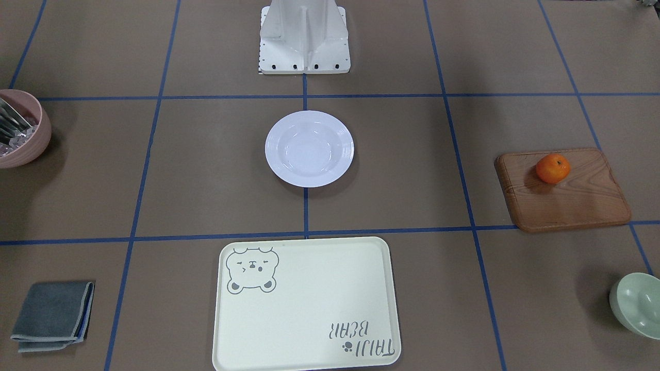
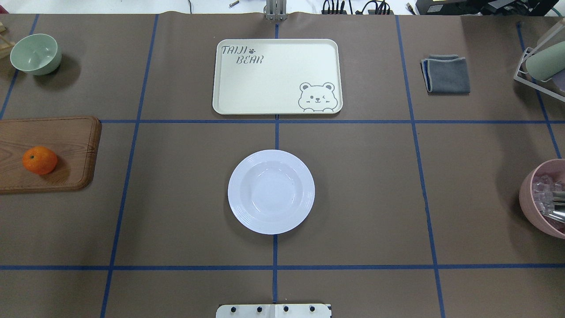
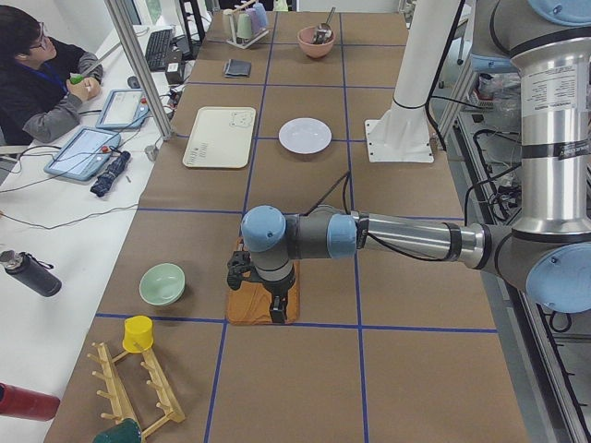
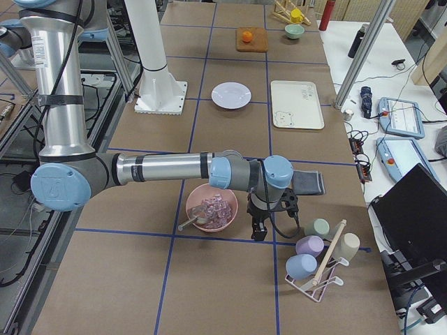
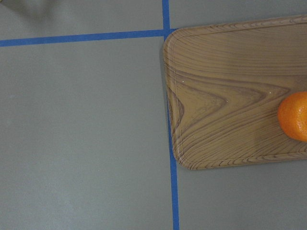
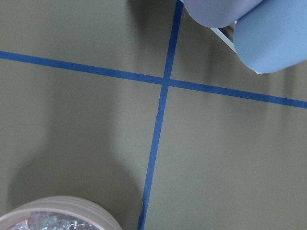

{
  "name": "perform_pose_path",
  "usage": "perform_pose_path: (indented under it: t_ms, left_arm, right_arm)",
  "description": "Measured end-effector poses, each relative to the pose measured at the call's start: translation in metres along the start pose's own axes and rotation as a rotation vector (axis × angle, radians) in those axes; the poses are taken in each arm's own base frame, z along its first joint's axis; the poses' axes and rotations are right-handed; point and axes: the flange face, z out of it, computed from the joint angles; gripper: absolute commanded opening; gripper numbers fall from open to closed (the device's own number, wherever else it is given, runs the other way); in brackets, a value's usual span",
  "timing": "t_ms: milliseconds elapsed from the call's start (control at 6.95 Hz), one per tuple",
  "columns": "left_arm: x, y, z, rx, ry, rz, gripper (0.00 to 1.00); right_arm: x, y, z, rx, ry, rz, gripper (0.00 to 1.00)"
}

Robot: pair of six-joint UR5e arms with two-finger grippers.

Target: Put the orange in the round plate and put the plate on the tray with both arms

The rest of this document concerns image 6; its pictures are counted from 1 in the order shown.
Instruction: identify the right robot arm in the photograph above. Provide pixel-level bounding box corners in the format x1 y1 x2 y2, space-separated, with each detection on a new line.
183 0 307 74

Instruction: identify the pink bowl with ice cubes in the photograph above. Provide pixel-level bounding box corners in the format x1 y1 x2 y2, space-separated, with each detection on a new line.
0 196 122 230

